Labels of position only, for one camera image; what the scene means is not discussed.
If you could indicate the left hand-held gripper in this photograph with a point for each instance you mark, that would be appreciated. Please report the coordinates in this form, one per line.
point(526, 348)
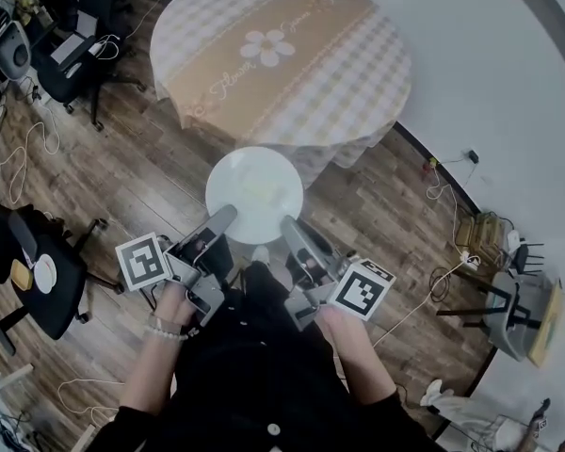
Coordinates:
point(141, 264)

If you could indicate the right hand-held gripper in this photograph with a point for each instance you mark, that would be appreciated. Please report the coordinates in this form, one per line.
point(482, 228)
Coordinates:
point(362, 290)

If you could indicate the white round plate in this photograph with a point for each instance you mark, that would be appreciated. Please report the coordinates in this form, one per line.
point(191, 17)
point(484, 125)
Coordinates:
point(230, 182)

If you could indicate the person's right forearm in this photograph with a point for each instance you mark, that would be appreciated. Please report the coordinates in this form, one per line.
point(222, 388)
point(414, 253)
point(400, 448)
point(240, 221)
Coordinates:
point(358, 365)

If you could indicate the person's left forearm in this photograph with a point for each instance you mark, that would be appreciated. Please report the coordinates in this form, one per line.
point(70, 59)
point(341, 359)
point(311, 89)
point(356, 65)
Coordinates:
point(148, 375)

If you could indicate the person's right hand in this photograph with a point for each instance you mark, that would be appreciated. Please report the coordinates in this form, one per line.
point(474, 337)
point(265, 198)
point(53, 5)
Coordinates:
point(341, 322)

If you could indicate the person's left hand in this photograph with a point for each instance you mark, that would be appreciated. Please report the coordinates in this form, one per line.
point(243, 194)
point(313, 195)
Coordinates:
point(174, 313)

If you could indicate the person's white shoe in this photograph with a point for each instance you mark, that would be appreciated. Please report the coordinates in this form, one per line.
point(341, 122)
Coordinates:
point(261, 254)

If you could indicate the person's black clothing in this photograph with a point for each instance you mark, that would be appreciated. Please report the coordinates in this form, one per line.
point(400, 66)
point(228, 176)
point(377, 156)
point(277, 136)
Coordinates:
point(263, 370)

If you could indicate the beige checked tablecloth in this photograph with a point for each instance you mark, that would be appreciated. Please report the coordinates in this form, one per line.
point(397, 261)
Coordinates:
point(273, 92)

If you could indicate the yellow and red plug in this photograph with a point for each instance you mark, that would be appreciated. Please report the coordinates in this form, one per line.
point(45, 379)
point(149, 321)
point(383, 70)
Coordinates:
point(431, 163)

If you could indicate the white power strip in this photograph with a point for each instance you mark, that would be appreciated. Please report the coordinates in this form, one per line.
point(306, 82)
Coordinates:
point(471, 260)

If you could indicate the wooden crate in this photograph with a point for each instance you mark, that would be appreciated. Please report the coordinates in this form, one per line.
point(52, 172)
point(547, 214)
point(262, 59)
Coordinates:
point(480, 231)

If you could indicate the white round disc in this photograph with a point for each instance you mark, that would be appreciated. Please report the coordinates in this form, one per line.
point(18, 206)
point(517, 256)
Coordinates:
point(44, 273)

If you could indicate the checkered beige tablecloth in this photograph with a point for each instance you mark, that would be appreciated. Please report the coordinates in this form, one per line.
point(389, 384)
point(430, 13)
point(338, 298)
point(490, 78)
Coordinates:
point(320, 64)

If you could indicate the yellow block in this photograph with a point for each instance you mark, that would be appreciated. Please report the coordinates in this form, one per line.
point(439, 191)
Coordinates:
point(21, 276)

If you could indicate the white power adapter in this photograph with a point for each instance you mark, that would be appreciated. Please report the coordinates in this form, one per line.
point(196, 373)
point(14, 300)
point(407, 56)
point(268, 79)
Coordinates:
point(513, 240)

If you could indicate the black router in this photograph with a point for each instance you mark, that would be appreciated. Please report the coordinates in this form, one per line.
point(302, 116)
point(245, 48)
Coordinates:
point(522, 257)

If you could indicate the gray stool with black legs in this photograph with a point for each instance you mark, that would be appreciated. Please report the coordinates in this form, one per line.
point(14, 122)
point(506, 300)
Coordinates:
point(508, 337)

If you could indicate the gray laptop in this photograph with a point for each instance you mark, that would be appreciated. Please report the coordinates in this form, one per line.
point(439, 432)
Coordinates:
point(70, 45)

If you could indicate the yellow board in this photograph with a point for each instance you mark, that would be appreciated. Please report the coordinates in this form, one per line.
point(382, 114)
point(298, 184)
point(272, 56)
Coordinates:
point(548, 327)

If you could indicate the gray rounded chair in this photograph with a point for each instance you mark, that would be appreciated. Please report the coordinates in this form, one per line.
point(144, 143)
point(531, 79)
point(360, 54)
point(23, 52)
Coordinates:
point(11, 50)

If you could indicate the black wall charger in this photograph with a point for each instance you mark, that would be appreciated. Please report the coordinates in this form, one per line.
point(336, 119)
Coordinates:
point(474, 156)

